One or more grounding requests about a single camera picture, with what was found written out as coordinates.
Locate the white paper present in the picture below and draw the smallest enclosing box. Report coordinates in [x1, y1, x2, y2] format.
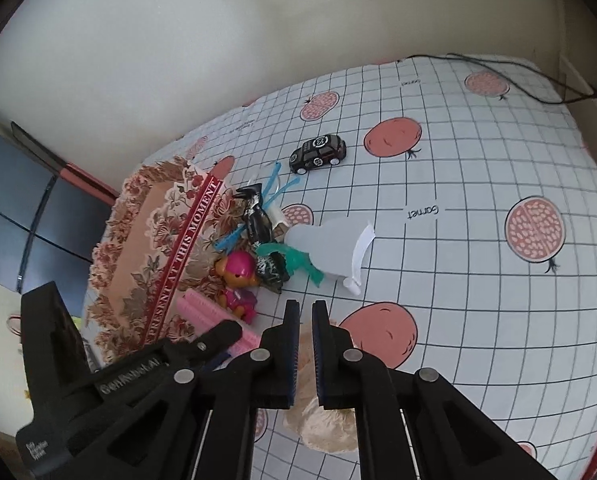
[284, 217, 375, 295]

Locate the dark grey cabinet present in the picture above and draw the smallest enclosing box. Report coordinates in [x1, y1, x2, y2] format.
[0, 112, 122, 296]

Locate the pink plastic hair roller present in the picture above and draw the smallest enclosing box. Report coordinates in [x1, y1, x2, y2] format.
[173, 287, 260, 358]

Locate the pink dog toy figure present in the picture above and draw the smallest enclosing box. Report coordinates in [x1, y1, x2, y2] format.
[214, 251, 259, 325]

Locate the clear plastic wrapper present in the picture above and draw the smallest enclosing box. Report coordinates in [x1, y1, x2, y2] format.
[266, 195, 290, 233]

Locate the black cable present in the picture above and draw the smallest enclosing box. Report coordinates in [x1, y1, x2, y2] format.
[373, 52, 597, 106]

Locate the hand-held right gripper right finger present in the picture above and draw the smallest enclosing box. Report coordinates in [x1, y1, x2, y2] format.
[312, 300, 569, 480]

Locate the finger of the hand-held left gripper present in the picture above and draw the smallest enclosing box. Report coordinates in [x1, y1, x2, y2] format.
[163, 320, 242, 367]

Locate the teal and black action figure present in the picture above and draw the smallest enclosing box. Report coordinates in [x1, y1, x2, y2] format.
[233, 186, 274, 251]

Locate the floral cardboard box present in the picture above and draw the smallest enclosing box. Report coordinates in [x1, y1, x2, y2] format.
[86, 156, 259, 366]

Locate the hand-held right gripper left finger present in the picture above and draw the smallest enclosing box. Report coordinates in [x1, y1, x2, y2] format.
[78, 300, 300, 480]

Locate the teal plastic piece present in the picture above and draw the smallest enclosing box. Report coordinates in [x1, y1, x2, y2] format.
[256, 242, 326, 288]

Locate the blue plastic strap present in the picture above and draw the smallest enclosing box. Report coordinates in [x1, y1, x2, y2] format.
[262, 161, 303, 201]
[214, 224, 249, 253]

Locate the black and white wrapper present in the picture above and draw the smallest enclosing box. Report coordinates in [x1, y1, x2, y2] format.
[256, 252, 292, 295]

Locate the black toy car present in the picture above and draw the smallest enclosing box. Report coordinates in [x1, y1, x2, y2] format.
[289, 133, 347, 176]

